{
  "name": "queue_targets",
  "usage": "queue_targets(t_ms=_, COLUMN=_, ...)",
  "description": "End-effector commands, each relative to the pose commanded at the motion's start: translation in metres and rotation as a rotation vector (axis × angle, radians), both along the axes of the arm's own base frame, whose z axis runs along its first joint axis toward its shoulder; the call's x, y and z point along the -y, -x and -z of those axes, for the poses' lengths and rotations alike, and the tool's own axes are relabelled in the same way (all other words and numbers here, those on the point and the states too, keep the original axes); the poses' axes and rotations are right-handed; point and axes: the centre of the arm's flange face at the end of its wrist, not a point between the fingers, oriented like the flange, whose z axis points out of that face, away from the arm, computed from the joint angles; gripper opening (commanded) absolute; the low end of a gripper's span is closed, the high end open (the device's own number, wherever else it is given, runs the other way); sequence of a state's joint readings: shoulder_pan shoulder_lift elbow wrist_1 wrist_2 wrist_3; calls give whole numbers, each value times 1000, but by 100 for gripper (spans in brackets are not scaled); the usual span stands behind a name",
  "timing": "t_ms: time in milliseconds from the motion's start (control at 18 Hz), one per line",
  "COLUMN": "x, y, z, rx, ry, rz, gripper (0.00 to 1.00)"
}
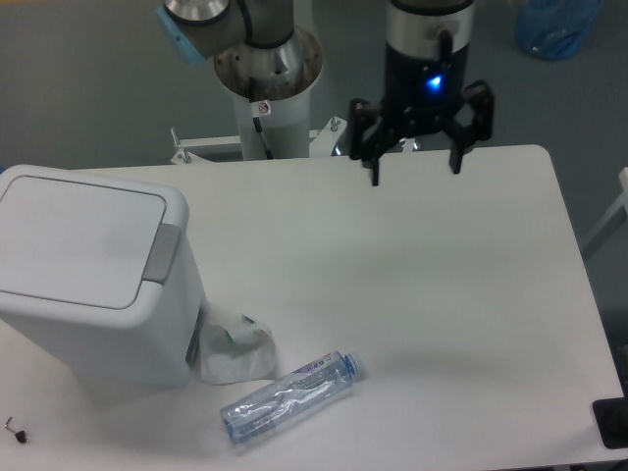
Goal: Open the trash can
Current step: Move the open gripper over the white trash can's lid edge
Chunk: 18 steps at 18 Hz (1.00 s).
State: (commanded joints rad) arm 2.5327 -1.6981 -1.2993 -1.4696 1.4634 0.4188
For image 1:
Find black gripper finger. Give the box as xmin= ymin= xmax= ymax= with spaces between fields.
xmin=348 ymin=98 xmax=410 ymax=186
xmin=442 ymin=80 xmax=494 ymax=175

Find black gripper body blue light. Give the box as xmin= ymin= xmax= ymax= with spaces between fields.
xmin=384 ymin=46 xmax=469 ymax=135

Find white trash can grey button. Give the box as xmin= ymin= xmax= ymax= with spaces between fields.
xmin=1 ymin=165 xmax=205 ymax=388

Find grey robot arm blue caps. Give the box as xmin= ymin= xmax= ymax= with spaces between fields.
xmin=156 ymin=1 xmax=495 ymax=177

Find blue plastic bag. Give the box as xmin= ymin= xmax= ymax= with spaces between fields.
xmin=514 ymin=0 xmax=604 ymax=61

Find clear plastic water bottle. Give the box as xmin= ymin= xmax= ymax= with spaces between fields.
xmin=220 ymin=350 xmax=366 ymax=445

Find crumpled white paper bag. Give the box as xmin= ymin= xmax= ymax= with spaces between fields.
xmin=199 ymin=314 xmax=278 ymax=385

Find black device at table edge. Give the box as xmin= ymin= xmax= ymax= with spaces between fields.
xmin=593 ymin=397 xmax=627 ymax=449

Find small black metal clip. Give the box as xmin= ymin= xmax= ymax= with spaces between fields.
xmin=4 ymin=416 xmax=29 ymax=445

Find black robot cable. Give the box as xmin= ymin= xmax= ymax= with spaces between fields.
xmin=248 ymin=77 xmax=274 ymax=161

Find white frame at right edge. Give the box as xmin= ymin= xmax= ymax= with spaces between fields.
xmin=581 ymin=168 xmax=627 ymax=263

